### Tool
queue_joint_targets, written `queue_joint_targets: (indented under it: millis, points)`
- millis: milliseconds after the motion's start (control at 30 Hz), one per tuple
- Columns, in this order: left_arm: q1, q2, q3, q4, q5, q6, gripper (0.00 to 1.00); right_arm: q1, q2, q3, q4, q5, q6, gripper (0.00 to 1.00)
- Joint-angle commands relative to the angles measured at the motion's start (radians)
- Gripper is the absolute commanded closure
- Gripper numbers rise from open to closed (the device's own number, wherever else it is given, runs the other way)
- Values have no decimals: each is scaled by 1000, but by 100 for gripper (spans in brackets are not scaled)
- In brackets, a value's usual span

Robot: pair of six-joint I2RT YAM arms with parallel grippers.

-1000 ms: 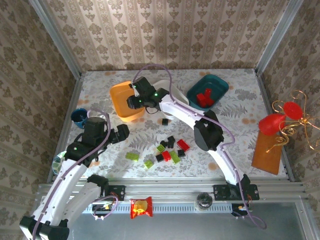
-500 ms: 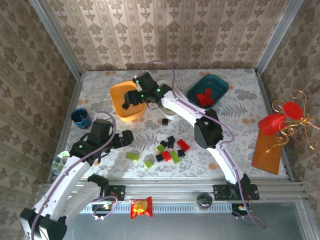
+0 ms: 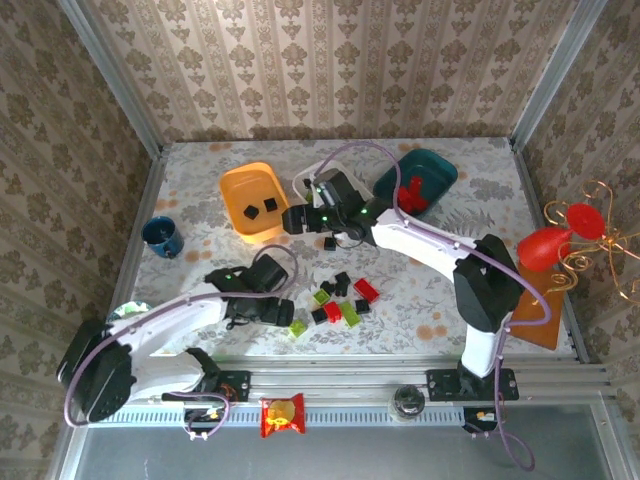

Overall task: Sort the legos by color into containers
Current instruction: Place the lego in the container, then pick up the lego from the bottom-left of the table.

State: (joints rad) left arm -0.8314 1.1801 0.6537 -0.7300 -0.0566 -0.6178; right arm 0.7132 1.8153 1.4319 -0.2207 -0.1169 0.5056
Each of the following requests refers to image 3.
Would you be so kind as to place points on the aluminium front rail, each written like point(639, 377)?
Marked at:
point(325, 380)

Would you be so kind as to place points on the black lego brick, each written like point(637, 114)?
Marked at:
point(250, 212)
point(327, 287)
point(362, 306)
point(318, 316)
point(270, 204)
point(342, 281)
point(328, 243)

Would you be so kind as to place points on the green lego brick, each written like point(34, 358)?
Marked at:
point(349, 313)
point(308, 196)
point(298, 328)
point(320, 298)

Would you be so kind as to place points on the orange plastic container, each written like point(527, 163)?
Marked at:
point(250, 187)

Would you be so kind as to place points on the teal plastic container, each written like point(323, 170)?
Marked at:
point(435, 172)

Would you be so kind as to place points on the blue mug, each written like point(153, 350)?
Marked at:
point(162, 235)

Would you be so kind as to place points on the aluminium side rail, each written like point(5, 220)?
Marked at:
point(147, 200)
point(533, 200)

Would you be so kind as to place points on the red snack packet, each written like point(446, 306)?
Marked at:
point(282, 415)

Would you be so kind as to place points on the white plastic container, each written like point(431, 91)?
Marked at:
point(300, 186)

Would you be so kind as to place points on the floral tablecloth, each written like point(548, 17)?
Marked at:
point(425, 310)

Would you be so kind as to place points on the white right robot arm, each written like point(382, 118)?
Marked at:
point(425, 240)

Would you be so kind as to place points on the red lego brick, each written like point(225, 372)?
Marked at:
point(417, 184)
point(407, 199)
point(424, 203)
point(366, 289)
point(332, 311)

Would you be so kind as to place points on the brown wooden board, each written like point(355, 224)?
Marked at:
point(540, 320)

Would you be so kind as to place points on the aluminium frame post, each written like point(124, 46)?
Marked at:
point(112, 75)
point(555, 75)

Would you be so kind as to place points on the green patterned bowl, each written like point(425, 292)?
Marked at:
point(131, 309)

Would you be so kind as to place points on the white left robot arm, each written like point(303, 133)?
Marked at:
point(165, 320)

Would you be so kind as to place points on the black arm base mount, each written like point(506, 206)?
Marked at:
point(235, 385)
point(445, 385)

